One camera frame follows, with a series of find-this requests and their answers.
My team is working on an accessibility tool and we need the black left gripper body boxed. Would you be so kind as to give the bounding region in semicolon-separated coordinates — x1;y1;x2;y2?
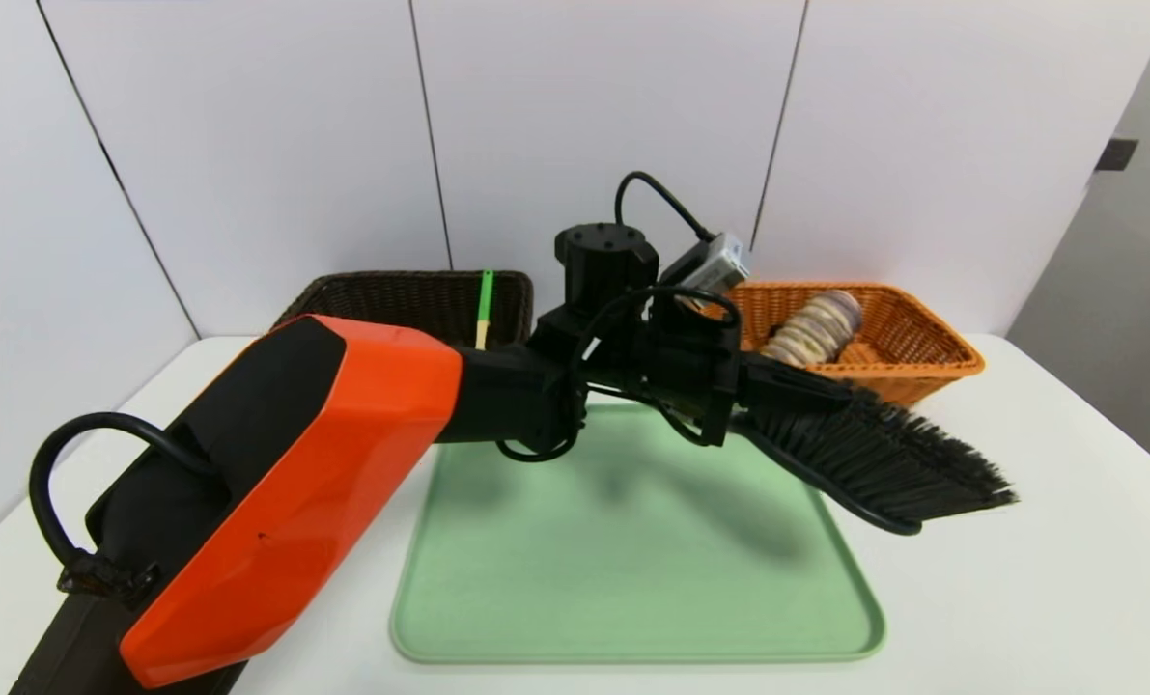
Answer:
629;289;744;448

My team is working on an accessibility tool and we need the swirled purple bread roll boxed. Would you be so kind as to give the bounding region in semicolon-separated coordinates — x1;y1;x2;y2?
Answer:
763;290;863;368

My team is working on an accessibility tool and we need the black brush with green handle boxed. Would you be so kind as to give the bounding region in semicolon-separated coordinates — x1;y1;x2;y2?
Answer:
729;381;1018;537

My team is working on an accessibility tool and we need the orange wicker basket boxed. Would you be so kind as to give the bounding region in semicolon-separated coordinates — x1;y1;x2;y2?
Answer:
727;282;984;407

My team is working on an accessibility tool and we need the dark brown wicker basket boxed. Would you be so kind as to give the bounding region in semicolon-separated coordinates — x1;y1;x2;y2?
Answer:
275;270;535;350

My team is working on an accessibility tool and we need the light green plastic tray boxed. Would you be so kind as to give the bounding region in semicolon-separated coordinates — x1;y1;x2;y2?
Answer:
390;403;886;665

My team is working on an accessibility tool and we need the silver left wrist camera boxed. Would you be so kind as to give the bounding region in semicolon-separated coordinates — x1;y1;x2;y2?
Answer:
661;232;754;310

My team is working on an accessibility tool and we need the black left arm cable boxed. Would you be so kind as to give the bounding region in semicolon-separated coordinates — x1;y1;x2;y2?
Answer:
497;172;742;462

